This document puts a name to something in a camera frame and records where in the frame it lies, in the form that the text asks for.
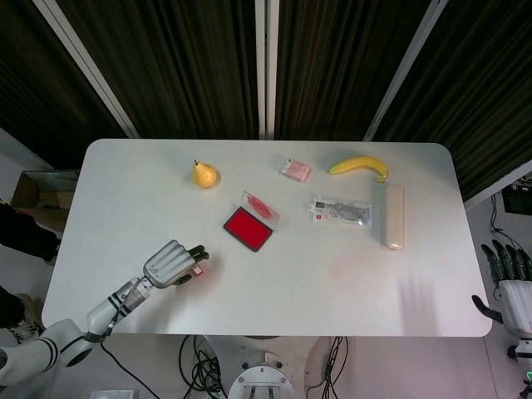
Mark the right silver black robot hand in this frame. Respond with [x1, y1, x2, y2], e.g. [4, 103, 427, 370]
[471, 239, 532, 338]

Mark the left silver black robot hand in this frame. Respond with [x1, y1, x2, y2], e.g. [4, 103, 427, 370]
[142, 239, 210, 289]

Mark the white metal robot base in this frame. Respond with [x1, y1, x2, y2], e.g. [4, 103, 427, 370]
[203, 334, 350, 399]

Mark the red ink pad clear lid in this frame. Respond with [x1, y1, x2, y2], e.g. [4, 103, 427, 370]
[223, 190, 287, 253]

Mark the yellow pear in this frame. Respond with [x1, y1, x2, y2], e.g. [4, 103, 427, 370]
[190, 159, 222, 190]

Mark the grey metal plate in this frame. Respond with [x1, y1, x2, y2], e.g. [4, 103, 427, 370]
[90, 387, 136, 399]

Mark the beige pencil case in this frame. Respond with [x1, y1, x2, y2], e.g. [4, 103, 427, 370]
[380, 183, 406, 252]

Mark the black and white sneaker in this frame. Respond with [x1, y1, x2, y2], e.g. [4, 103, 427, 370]
[7, 293, 46, 340]

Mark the brown cardboard box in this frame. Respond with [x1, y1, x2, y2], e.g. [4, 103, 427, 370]
[11, 170, 80, 234]

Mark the pink eraser in wrapper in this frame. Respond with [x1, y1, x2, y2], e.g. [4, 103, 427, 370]
[277, 157, 313, 183]

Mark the ruler set in clear pack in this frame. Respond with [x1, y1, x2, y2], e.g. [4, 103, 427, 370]
[307, 193, 373, 229]

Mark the dark pleated curtain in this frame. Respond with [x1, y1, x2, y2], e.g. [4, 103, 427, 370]
[0, 0, 532, 203]

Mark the yellow banana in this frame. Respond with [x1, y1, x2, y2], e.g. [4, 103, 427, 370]
[327, 155, 390, 185]

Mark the thin black wall cable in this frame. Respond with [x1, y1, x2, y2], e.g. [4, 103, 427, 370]
[490, 194, 519, 244]

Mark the black cable bundle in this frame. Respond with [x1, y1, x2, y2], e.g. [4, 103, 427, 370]
[306, 335, 350, 392]
[178, 334, 229, 399]

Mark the white metal frame beam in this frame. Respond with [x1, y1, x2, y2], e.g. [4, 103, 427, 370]
[463, 164, 532, 211]

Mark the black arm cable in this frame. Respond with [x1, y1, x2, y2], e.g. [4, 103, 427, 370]
[85, 305, 146, 399]

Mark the white metal frame post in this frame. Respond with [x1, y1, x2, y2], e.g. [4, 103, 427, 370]
[32, 0, 140, 139]
[362, 0, 451, 142]
[254, 0, 280, 140]

